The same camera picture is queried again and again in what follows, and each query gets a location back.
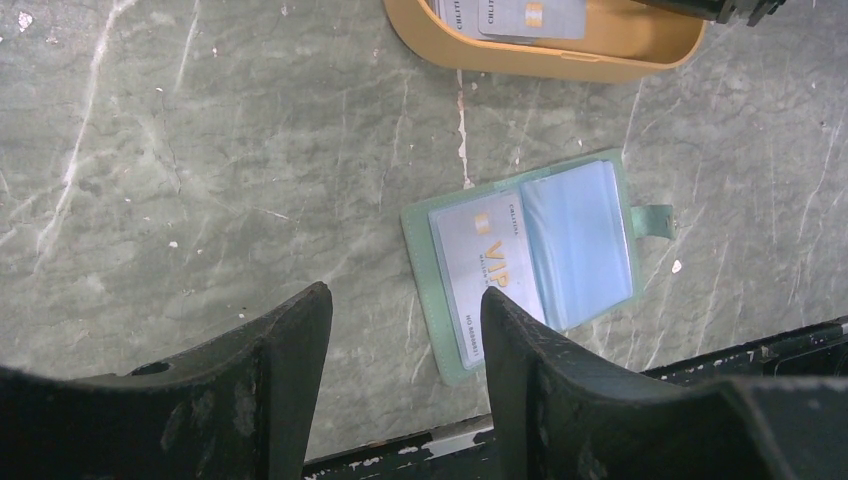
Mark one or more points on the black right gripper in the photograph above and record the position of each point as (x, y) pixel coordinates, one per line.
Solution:
(719, 11)

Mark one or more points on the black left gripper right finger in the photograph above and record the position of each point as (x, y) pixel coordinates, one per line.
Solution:
(562, 412)

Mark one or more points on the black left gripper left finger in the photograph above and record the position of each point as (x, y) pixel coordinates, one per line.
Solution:
(239, 406)

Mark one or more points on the mint green card holder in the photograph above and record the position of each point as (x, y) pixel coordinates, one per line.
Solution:
(560, 241)

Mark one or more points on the silver VIP credit card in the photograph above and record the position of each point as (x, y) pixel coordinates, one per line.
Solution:
(483, 243)

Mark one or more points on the silver credit card stack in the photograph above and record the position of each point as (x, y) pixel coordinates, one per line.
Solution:
(514, 21)

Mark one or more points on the yellow oval tray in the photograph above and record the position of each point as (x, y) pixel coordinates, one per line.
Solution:
(624, 41)

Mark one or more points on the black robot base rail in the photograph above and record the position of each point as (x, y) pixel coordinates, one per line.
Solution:
(467, 449)

